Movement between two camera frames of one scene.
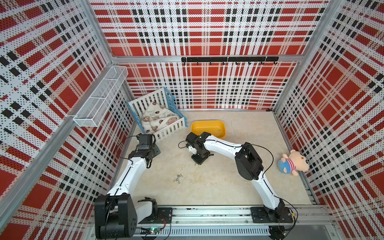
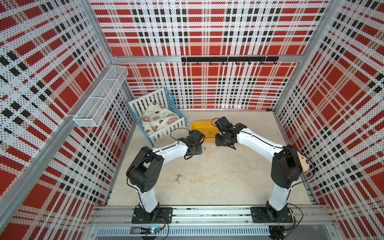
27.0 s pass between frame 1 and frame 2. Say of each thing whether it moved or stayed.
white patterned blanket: stayed
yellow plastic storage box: stayed
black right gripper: moved
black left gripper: moved
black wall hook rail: stayed
